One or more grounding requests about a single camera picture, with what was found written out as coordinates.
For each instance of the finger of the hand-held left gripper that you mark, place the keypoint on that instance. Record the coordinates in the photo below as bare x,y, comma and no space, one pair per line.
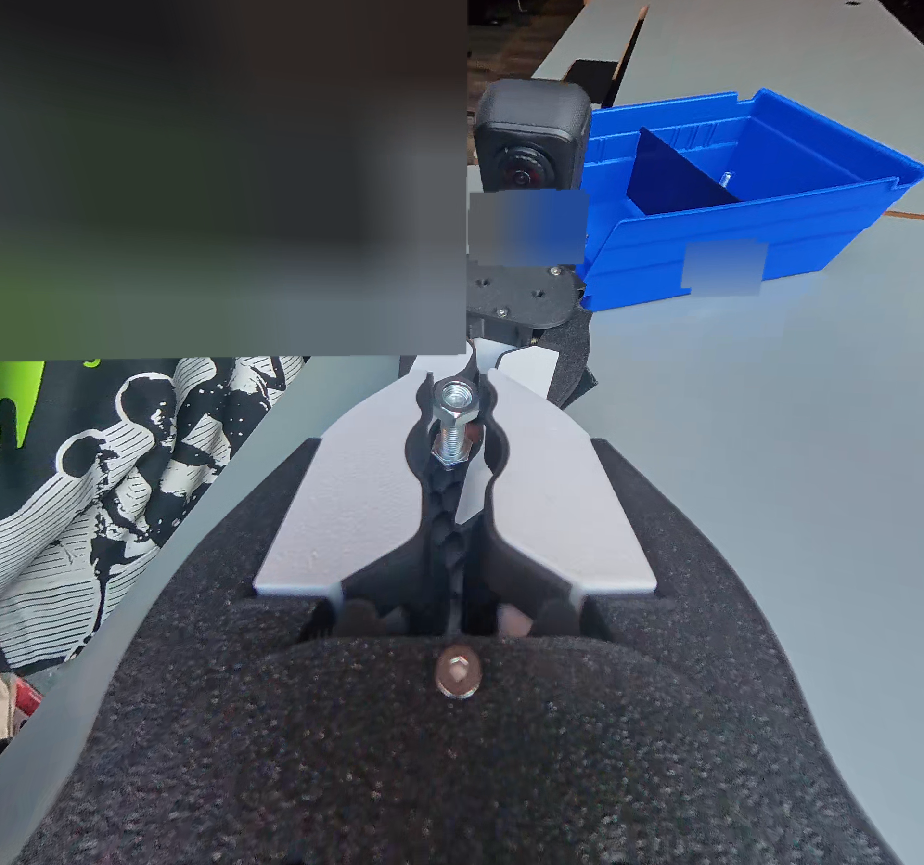
534,370
415,367

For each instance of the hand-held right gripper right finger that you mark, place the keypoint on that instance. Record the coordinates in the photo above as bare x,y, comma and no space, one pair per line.
570,511

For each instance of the steel hex nut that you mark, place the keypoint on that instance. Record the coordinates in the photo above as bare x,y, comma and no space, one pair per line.
462,414

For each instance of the blue plastic bin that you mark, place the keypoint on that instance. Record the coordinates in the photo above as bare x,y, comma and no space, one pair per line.
794,244

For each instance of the steel hex bolt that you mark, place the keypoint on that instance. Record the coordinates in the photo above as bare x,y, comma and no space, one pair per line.
451,440
725,177

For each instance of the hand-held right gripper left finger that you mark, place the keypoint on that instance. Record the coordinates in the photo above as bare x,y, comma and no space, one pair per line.
346,511

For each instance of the black honeycomb wrist pad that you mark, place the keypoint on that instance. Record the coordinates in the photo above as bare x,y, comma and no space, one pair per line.
444,518

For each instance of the black bin divider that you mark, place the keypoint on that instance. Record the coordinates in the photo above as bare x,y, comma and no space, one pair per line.
671,179

